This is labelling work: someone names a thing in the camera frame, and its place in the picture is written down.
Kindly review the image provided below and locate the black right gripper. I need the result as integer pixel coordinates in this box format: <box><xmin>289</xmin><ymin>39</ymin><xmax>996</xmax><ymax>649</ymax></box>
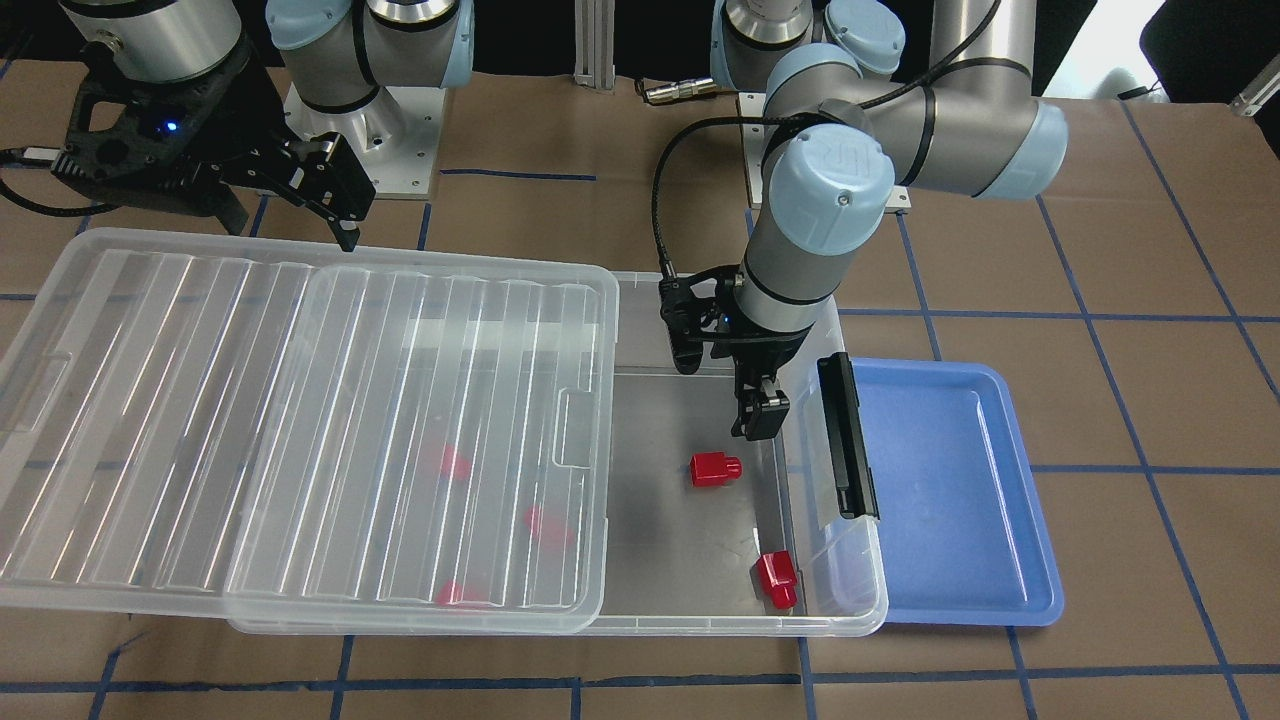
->
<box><xmin>52</xmin><ymin>45</ymin><xmax>376</xmax><ymax>252</ymax></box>

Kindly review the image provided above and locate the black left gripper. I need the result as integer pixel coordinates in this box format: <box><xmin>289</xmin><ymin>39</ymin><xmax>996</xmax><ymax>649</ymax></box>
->
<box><xmin>658</xmin><ymin>264</ymin><xmax>812</xmax><ymax>442</ymax></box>

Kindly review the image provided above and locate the red block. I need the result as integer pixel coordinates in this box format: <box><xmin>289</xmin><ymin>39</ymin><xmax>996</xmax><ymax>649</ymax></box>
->
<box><xmin>689</xmin><ymin>452</ymin><xmax>744</xmax><ymax>488</ymax></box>
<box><xmin>524</xmin><ymin>505</ymin><xmax>577</xmax><ymax>553</ymax></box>
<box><xmin>417</xmin><ymin>443</ymin><xmax>474</xmax><ymax>486</ymax></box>
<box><xmin>754</xmin><ymin>550</ymin><xmax>799</xmax><ymax>611</ymax></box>
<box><xmin>433</xmin><ymin>580</ymin><xmax>492</xmax><ymax>607</ymax></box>

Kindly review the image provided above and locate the clear plastic box lid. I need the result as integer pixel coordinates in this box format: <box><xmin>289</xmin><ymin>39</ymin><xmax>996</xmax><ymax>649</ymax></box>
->
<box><xmin>1</xmin><ymin>228</ymin><xmax>620</xmax><ymax>635</ymax></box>

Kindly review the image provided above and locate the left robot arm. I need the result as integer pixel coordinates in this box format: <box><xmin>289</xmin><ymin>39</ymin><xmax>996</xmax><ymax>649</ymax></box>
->
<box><xmin>650</xmin><ymin>1</ymin><xmax>1069</xmax><ymax>441</ymax></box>

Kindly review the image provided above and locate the clear plastic storage box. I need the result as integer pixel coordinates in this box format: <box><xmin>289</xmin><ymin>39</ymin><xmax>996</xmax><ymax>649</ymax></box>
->
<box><xmin>221</xmin><ymin>258</ymin><xmax>887</xmax><ymax>635</ymax></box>

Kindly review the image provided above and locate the blue plastic tray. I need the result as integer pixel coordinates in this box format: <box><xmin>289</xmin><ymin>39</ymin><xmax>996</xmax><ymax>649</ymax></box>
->
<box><xmin>852</xmin><ymin>357</ymin><xmax>1065</xmax><ymax>626</ymax></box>

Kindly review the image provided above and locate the red block under lid front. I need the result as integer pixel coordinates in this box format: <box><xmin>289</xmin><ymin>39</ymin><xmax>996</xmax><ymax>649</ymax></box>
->
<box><xmin>433</xmin><ymin>580</ymin><xmax>492</xmax><ymax>607</ymax></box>

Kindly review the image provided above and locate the black box latch handle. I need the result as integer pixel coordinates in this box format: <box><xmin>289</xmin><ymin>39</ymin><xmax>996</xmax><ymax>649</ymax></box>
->
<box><xmin>815</xmin><ymin>352</ymin><xmax>881</xmax><ymax>520</ymax></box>

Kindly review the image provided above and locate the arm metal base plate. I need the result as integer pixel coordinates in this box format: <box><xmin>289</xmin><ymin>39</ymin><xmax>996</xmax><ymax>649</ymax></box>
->
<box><xmin>284</xmin><ymin>85</ymin><xmax>451</xmax><ymax>200</ymax></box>
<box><xmin>736</xmin><ymin>92</ymin><xmax>913</xmax><ymax>214</ymax></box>

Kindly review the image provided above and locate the metal cable connector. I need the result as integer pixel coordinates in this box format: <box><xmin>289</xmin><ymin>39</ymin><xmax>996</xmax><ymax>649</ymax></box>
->
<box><xmin>636</xmin><ymin>77</ymin><xmax>721</xmax><ymax>106</ymax></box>

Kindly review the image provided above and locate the aluminium frame post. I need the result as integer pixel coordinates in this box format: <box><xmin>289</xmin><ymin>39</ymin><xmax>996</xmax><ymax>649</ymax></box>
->
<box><xmin>572</xmin><ymin>0</ymin><xmax>616</xmax><ymax>94</ymax></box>

